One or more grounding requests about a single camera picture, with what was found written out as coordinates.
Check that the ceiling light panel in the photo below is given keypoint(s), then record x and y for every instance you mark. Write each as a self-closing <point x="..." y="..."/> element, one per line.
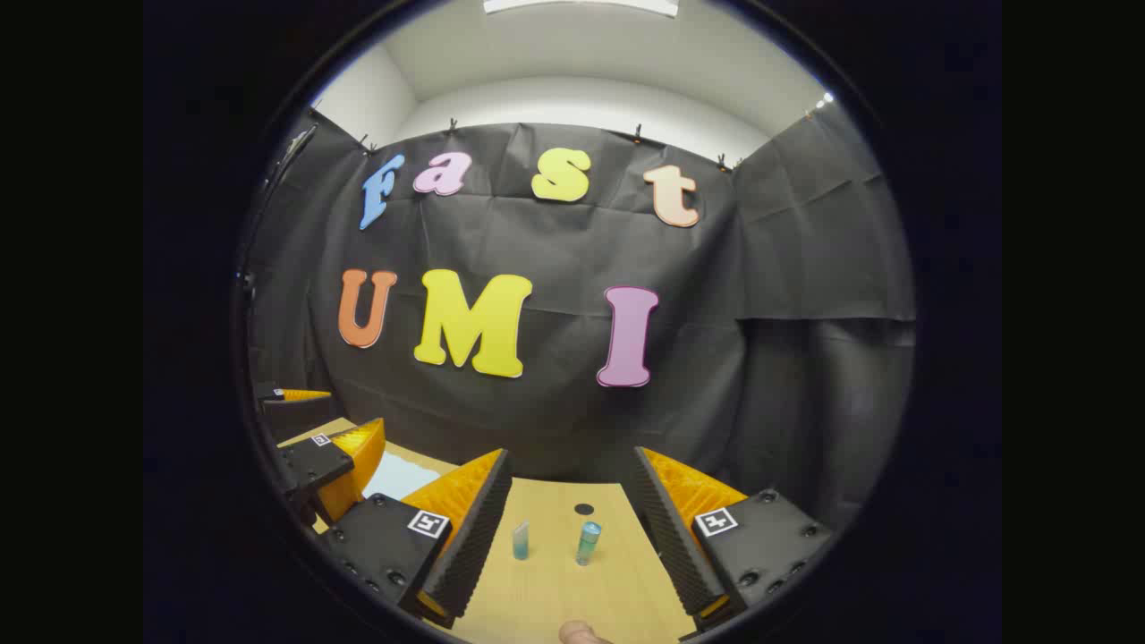
<point x="581" y="5"/>

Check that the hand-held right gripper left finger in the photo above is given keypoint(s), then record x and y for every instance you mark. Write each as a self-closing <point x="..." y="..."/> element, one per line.
<point x="470" y="546"/>

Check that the black backdrop cloth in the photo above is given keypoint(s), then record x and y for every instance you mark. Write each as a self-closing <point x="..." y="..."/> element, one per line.
<point x="716" y="358"/>

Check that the blue clear bottle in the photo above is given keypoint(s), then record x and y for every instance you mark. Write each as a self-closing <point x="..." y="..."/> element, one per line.
<point x="588" y="544"/>

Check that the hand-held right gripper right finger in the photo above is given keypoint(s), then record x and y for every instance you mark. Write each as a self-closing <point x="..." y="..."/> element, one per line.
<point x="666" y="537"/>

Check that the light blue suitcase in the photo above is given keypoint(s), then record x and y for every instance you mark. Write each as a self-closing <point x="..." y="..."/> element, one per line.
<point x="398" y="478"/>

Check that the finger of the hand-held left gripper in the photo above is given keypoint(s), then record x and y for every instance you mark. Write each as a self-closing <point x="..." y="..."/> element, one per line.
<point x="313" y="461"/>
<point x="295" y="413"/>

